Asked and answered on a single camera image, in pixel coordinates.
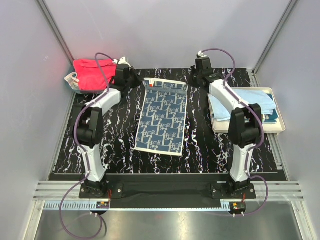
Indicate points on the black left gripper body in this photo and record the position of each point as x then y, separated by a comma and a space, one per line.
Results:
133, 81

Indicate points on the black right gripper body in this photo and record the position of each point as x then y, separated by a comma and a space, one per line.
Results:
193, 77

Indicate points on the white blue patterned towel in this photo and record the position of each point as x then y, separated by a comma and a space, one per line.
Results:
161, 127

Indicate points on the light blue towel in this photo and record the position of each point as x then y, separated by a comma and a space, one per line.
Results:
220, 113

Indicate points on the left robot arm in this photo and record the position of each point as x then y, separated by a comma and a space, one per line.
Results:
88, 128

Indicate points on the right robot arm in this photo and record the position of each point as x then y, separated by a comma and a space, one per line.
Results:
245, 129

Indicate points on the red towel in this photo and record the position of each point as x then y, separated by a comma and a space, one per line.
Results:
89, 75

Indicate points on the white rectangular tray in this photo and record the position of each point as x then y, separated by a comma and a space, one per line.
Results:
276, 128

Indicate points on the teal round laundry basket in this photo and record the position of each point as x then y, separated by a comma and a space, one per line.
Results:
88, 92

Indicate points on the teal white folded towel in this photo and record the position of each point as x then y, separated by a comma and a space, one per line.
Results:
268, 108

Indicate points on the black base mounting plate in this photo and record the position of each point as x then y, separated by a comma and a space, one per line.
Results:
167, 191

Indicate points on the left orange connector box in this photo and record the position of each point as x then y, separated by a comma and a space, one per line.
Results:
103, 205

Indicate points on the orange connector box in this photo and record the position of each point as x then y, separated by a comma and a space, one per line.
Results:
238, 206
103, 205

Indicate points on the right orange connector box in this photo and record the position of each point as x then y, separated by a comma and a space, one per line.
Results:
238, 206

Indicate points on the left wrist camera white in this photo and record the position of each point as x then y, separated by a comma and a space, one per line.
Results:
121, 61

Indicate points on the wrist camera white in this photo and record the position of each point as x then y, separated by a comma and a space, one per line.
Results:
201, 55
121, 61

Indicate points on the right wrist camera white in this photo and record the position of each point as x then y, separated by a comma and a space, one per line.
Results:
201, 55

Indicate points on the aluminium front rail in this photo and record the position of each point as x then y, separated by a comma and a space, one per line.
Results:
61, 195

